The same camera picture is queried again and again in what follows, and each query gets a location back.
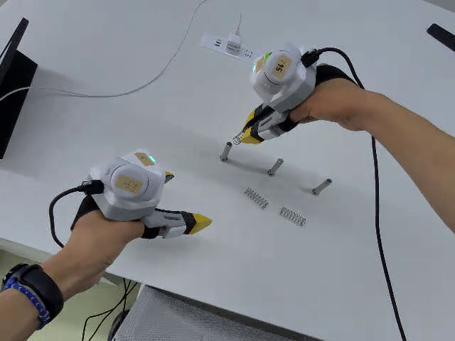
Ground person's left hand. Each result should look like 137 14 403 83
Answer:
41 195 146 300

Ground person's left forearm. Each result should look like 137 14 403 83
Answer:
0 288 43 341

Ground white printed label strip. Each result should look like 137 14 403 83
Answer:
199 33 263 65

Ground flat black device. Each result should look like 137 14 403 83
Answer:
426 23 455 53

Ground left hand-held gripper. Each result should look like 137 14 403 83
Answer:
88 148 213 239

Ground person's right hand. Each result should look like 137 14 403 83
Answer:
289 63 360 125

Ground white plug adapter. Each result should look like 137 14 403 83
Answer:
225 13 244 56

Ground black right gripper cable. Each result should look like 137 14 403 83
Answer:
301 47 408 341

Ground black monitor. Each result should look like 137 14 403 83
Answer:
0 17 39 161

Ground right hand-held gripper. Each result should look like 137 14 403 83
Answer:
240 41 317 145

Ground blue braided bracelet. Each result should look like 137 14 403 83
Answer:
0 276 51 330

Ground person's right forearm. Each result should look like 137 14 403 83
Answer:
336 88 455 234

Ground black cables under table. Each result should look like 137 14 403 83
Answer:
80 278 140 341

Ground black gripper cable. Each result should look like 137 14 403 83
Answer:
48 180 105 249
301 47 408 341

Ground black wristwatch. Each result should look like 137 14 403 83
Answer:
1 262 65 320

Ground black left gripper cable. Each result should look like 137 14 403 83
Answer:
48 180 105 249

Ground thin white cable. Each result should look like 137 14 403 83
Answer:
0 0 211 104

